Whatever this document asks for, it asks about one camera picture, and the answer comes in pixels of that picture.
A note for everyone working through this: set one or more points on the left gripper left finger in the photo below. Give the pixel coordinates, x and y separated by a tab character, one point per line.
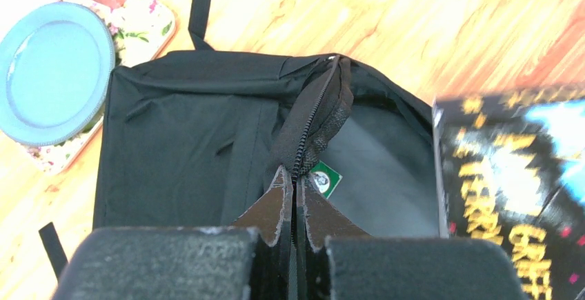
246	260

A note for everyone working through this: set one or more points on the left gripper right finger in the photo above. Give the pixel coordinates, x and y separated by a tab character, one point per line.
338	260

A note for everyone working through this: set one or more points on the green coin book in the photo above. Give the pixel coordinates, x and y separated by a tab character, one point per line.
325	178

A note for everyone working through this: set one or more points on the black student backpack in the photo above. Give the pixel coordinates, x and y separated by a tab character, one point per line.
194	139

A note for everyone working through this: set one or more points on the treehouse paperback book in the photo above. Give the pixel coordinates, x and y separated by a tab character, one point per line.
510	170

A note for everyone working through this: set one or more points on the floral placemat tray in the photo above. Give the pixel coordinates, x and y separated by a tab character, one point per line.
140	30

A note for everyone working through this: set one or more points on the grey-green ceramic plate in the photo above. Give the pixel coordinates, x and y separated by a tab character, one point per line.
55	67

